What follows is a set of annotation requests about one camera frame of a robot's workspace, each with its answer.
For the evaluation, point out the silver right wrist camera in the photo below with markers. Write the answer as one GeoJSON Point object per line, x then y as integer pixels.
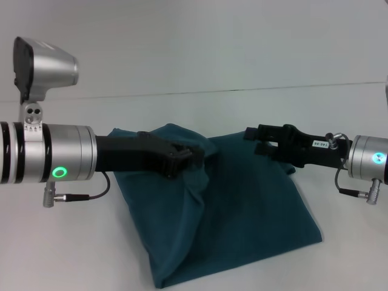
{"type": "Point", "coordinates": [387, 92]}

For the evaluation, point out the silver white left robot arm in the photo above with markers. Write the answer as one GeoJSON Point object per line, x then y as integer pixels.
{"type": "Point", "coordinates": [45, 151]}

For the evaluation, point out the teal FREE print t-shirt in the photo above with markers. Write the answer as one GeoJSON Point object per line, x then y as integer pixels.
{"type": "Point", "coordinates": [227, 212]}

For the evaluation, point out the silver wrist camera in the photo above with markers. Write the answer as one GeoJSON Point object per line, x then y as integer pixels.
{"type": "Point", "coordinates": [48, 66]}
{"type": "Point", "coordinates": [387, 92]}

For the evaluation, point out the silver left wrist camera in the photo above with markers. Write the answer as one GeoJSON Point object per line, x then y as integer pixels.
{"type": "Point", "coordinates": [48, 66]}

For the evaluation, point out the silver left camera mount bracket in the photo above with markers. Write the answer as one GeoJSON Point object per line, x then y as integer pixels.
{"type": "Point", "coordinates": [31, 119]}

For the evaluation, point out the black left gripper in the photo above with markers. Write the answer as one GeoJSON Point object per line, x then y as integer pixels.
{"type": "Point", "coordinates": [136, 154]}

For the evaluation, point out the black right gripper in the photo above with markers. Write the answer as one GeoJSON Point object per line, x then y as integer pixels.
{"type": "Point", "coordinates": [309, 148]}

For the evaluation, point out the small silver wrist stud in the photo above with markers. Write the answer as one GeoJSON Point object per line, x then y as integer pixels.
{"type": "Point", "coordinates": [333, 140]}

